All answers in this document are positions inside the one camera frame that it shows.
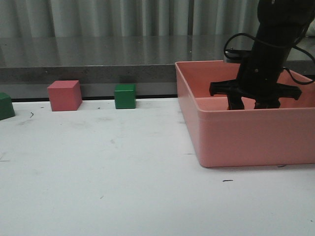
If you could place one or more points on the green cube right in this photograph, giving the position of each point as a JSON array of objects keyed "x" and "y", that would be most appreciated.
[{"x": 125, "y": 96}]

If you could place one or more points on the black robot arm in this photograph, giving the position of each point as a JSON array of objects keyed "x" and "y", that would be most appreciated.
[{"x": 282, "y": 25}]

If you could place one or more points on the green cube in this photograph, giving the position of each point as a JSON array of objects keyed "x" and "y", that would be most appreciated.
[
  {"x": 6, "y": 107},
  {"x": 125, "y": 96}
]

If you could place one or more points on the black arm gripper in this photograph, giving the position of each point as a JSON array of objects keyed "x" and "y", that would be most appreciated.
[{"x": 255, "y": 81}]

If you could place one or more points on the grey pleated curtain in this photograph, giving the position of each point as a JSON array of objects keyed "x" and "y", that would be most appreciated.
[{"x": 67, "y": 18}]

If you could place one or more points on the pink cube at back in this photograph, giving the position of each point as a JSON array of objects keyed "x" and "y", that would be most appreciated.
[{"x": 65, "y": 95}]

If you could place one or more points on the grey stone counter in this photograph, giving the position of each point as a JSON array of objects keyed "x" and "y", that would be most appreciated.
[{"x": 29, "y": 65}]

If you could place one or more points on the green cube left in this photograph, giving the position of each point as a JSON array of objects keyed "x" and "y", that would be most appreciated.
[{"x": 6, "y": 107}]

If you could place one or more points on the pink plastic bin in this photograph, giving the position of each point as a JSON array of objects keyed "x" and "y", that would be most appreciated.
[{"x": 247, "y": 137}]

